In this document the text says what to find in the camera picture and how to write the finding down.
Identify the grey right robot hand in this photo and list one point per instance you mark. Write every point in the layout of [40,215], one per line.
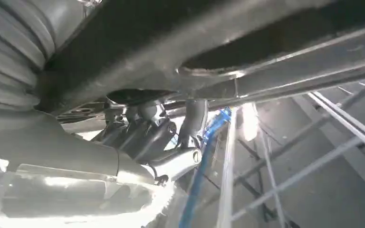
[59,163]

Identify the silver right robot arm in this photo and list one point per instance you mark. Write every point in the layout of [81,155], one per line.
[9,53]

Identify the blue metal shelving rack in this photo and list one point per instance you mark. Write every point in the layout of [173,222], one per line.
[201,176]

